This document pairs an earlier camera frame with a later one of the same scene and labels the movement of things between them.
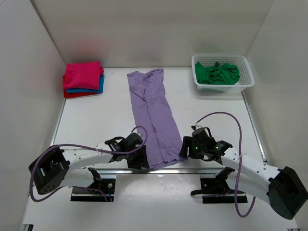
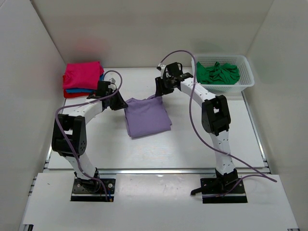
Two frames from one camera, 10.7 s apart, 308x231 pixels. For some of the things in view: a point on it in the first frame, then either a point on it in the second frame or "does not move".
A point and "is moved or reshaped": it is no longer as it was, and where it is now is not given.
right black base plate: (213, 190) does not move
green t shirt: (226, 73) does not move
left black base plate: (101, 190) does not move
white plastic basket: (246, 79) does not move
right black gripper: (187, 143) to (160, 90)
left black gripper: (141, 159) to (121, 104)
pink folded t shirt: (84, 75) does not move
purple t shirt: (157, 128) is moved or reshaped
